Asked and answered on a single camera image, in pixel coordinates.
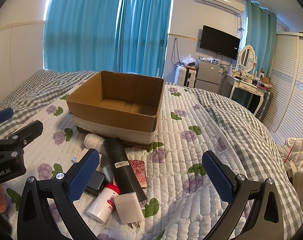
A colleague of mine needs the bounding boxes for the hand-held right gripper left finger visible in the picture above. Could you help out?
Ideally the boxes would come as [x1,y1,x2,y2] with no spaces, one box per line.
[17,148,100,240]

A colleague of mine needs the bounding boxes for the silver mini fridge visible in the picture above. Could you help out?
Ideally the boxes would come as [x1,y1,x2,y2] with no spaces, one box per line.
[194,59,225,96]

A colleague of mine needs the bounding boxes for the cluster of cosmetic bottles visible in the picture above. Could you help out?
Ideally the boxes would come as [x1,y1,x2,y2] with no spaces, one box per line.
[235,64,272,91]

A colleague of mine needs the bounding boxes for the oval white vanity mirror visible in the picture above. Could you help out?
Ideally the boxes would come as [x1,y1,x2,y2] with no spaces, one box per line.
[238,45,257,73]

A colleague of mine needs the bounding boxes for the grey tube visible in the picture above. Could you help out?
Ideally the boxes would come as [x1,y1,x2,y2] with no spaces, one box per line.
[99,164,114,184]

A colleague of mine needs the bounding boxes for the round white bottle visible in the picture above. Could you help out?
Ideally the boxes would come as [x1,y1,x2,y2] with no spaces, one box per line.
[84,133,106,153]

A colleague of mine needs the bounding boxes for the hanging dark cables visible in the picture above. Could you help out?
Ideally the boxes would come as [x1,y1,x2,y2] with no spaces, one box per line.
[170,38,182,68]

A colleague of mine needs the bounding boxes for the black power bank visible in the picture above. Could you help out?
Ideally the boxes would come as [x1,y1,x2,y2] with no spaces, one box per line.
[85,171,106,196]

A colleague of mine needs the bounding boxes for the white air conditioner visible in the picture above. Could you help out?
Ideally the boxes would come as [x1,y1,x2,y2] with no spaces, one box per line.
[198,0,245,15]

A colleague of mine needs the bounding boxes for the white bottle with red cap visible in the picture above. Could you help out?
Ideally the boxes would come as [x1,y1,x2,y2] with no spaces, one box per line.
[87,183,121,223]

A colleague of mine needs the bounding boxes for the wide blue curtain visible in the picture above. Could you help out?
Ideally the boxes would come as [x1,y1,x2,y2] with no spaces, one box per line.
[43,0,124,72]

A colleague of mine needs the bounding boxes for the black wall television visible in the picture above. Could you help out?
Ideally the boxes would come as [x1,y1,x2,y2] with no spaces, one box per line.
[200,25,241,61]

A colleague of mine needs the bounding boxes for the narrow blue curtain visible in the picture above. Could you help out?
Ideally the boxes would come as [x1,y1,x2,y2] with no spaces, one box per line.
[244,0,277,77]

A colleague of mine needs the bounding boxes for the white dressing table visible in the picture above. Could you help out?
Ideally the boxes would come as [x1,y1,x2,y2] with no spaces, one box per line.
[225,70,272,108]

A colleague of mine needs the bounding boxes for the white louvred wardrobe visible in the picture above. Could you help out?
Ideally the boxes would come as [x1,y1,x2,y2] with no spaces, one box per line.
[263,31,303,140]

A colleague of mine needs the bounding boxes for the cardboard box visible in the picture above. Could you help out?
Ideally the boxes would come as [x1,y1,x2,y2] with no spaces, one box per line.
[66,70,165,148]

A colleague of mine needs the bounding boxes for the clear plastic bag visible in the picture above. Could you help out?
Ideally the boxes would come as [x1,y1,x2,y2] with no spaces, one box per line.
[180,54,199,67]

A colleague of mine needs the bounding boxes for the long black box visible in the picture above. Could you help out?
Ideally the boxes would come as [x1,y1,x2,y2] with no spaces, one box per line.
[103,137,148,203]

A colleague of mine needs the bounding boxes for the white padded headboard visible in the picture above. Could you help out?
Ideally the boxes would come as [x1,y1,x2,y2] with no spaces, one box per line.
[0,20,46,112]

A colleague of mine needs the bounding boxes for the white charger plug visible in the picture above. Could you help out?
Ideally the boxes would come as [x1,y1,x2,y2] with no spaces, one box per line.
[113,192,144,228]

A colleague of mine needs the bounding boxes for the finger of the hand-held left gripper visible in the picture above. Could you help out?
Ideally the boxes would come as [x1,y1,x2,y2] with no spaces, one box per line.
[0,107,14,128]
[0,120,44,167]

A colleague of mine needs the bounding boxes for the white quilted bag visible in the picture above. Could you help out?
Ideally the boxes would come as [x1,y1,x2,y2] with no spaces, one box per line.
[283,136,303,205]

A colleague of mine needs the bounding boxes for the paper cup with red straw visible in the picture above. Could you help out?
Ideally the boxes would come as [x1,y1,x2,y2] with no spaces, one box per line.
[281,146,296,171]

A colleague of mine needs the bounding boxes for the white suitcase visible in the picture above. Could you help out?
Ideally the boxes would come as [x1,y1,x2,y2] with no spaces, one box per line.
[175,66,197,88]

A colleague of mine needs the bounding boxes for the pink rose-patterned box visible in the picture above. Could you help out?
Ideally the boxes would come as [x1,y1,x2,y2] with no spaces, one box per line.
[129,159,149,189]

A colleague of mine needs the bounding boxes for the grey checked bedsheet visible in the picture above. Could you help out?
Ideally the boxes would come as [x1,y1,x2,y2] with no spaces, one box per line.
[0,69,303,230]

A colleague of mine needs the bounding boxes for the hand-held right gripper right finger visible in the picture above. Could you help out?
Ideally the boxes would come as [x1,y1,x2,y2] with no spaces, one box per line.
[202,150,287,240]

